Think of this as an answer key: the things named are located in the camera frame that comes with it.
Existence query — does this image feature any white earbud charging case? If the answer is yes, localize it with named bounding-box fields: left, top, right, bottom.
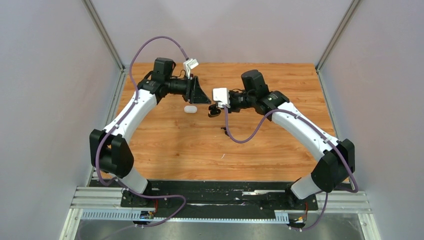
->
left=183, top=105, right=198, bottom=114

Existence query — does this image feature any grey slotted cable duct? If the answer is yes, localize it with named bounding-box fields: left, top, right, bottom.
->
left=81, top=210, right=290, bottom=223

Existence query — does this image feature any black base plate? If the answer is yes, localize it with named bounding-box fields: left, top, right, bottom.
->
left=107, top=180, right=319, bottom=220

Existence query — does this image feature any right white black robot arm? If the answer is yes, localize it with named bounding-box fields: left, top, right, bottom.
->
left=223, top=69, right=358, bottom=209

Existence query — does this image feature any aluminium frame rail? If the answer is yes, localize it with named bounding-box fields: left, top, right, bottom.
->
left=71, top=187, right=372, bottom=214

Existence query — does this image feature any purple cable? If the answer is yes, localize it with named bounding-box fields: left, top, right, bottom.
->
left=95, top=36, right=190, bottom=229
left=223, top=105, right=360, bottom=232

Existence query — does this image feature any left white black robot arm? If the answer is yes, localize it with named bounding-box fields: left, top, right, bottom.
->
left=89, top=57, right=211, bottom=207

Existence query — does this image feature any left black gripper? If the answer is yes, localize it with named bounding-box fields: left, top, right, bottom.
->
left=165, top=73, right=211, bottom=105

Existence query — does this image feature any black earbud case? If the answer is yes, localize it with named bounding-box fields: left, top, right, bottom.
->
left=208, top=104, right=222, bottom=118

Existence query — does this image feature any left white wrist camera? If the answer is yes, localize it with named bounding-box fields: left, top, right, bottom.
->
left=182, top=58, right=199, bottom=79

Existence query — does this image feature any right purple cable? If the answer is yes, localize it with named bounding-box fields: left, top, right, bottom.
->
left=223, top=105, right=360, bottom=232

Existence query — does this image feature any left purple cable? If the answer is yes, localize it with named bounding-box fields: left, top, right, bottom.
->
left=95, top=36, right=190, bottom=229

